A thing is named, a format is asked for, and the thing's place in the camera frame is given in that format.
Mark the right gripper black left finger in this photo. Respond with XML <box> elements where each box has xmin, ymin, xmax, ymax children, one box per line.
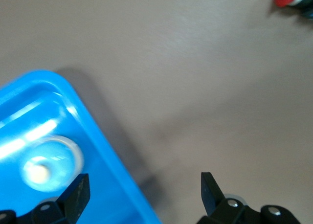
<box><xmin>30</xmin><ymin>173</ymin><xmax>91</xmax><ymax>224</ymax></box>

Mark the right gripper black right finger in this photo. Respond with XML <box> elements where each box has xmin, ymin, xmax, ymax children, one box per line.
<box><xmin>199</xmin><ymin>172</ymin><xmax>261</xmax><ymax>224</ymax></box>

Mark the light blue call bell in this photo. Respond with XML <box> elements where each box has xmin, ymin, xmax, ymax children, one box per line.
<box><xmin>21</xmin><ymin>135</ymin><xmax>84</xmax><ymax>193</ymax></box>

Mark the blue plastic tray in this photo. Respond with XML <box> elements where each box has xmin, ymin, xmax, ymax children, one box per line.
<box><xmin>0</xmin><ymin>70</ymin><xmax>163</xmax><ymax>224</ymax></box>

